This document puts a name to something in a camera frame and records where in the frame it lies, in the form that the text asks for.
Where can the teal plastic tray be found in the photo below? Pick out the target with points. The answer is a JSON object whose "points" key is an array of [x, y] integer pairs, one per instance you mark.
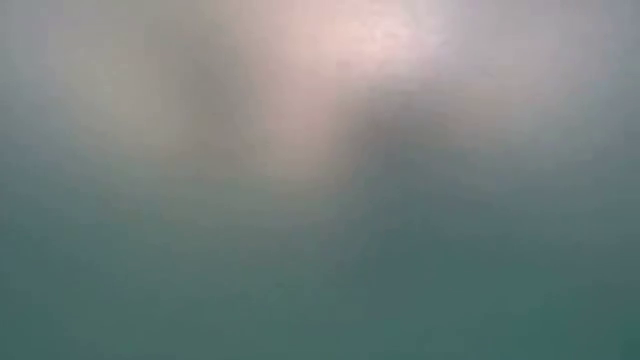
{"points": [[320, 275]]}

